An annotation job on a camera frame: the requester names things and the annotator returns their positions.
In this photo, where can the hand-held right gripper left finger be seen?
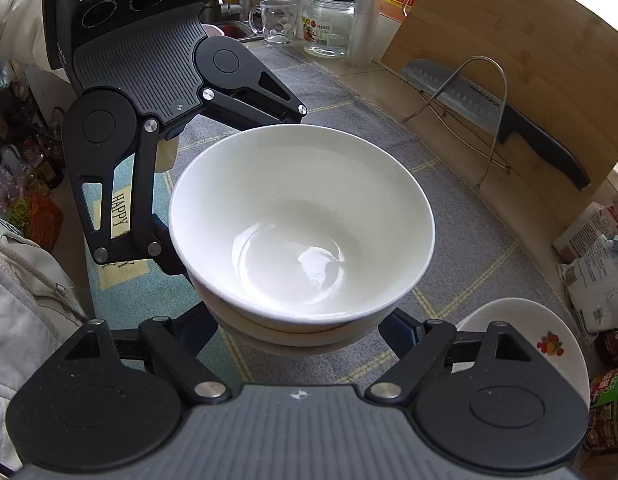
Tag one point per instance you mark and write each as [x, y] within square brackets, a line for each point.
[196, 327]

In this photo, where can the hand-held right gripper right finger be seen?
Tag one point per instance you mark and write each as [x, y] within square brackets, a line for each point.
[396, 330]

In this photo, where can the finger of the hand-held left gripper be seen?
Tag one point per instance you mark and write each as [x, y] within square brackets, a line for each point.
[279, 105]
[144, 185]

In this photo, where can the white ceramic bowl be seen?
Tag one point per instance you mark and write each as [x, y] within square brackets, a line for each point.
[301, 200]

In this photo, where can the oval white plate fruit print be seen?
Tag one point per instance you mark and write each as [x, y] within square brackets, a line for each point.
[519, 320]

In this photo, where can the person's left forearm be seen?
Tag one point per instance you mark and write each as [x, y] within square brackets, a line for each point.
[19, 5]

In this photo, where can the person's left hand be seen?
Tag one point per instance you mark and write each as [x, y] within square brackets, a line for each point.
[167, 155]

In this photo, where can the clear glass mug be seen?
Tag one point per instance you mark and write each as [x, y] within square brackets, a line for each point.
[276, 22]

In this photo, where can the glass jar green lid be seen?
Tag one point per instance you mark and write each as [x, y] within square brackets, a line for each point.
[329, 30]

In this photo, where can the pile of colourful bags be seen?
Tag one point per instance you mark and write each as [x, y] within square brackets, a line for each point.
[34, 210]

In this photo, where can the stack of clear plastic cups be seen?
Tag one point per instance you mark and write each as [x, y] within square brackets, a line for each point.
[369, 20]

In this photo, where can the grey checked table mat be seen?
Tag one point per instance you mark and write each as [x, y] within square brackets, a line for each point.
[439, 200]

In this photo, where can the person's white jacket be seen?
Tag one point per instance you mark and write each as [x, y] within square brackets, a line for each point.
[19, 310]

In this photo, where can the white crumpled bag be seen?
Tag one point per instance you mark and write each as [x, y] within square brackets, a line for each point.
[599, 290]

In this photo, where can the dark soy sauce bottle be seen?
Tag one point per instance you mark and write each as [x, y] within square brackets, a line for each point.
[614, 347]

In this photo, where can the green lid sauce jar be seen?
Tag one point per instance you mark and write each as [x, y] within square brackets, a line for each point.
[611, 410]

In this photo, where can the bamboo cutting board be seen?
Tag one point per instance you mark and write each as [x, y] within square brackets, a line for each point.
[514, 35]

